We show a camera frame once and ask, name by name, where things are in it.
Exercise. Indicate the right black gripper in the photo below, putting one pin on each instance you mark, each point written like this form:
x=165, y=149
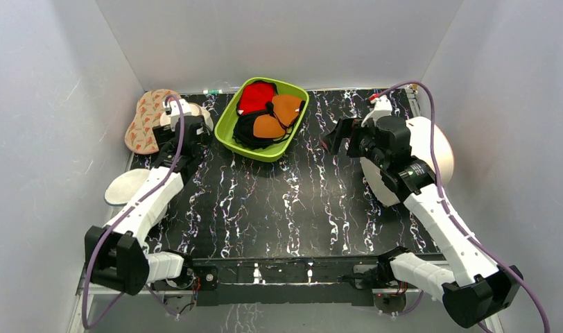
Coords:
x=352, y=139

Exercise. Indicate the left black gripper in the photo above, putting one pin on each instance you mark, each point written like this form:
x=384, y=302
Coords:
x=164, y=136

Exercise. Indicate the white mesh laundry bag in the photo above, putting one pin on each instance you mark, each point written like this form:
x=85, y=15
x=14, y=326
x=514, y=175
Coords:
x=124, y=187

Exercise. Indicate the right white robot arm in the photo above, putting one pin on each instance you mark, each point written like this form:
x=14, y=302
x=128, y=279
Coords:
x=408, y=162

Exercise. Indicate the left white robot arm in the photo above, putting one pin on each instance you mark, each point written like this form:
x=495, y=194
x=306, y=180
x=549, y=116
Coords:
x=114, y=253

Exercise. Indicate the cream round laundry bag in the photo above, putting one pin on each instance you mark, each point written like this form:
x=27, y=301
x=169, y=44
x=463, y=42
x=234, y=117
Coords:
x=198, y=110

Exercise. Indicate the floral beige laundry bag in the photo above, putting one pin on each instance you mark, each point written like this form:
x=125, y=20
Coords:
x=139, y=137

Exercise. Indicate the orange black bra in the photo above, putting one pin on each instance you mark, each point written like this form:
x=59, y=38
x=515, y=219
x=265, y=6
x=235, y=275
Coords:
x=271, y=126

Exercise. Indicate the red bra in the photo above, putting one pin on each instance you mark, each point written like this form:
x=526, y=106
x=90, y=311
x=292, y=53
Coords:
x=255, y=97

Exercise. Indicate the large white cylinder bag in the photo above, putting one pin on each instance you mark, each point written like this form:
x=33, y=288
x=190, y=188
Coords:
x=420, y=134

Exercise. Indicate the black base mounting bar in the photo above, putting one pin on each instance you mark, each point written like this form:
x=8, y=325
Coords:
x=294, y=280

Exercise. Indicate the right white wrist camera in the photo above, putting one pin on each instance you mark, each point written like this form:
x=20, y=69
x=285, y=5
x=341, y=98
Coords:
x=381, y=107

